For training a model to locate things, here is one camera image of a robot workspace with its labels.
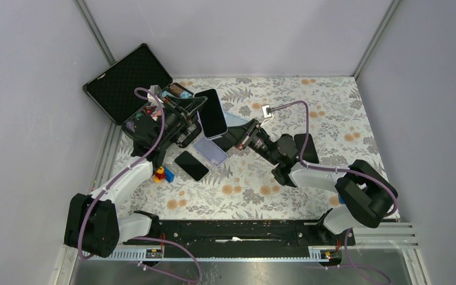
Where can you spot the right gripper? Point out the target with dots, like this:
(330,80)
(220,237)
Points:
(238,135)

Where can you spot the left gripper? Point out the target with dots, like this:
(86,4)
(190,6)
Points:
(184,108)

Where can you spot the light blue phone case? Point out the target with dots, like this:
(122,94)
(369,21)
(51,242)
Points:
(233,120)

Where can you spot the lilac phone case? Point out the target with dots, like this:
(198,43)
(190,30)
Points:
(210,151)

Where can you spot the black phone without case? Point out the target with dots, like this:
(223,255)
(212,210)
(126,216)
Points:
(310,154)

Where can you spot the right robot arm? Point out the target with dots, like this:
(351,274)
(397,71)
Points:
(367,196)

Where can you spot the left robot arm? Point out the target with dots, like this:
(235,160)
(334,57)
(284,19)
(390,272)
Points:
(93,226)

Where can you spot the black poker chip case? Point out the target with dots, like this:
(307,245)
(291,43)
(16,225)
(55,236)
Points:
(121,92)

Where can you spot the red toy brick car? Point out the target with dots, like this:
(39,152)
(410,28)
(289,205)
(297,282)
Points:
(163,174)

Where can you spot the floral table mat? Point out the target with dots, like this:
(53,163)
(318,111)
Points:
(243,187)

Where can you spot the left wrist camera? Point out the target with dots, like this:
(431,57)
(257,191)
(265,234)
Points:
(154,95)

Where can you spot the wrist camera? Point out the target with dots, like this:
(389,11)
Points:
(267,113)
(154,95)

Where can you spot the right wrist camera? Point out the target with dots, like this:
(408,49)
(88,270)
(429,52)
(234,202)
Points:
(267,113)

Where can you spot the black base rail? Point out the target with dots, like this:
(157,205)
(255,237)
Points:
(244,239)

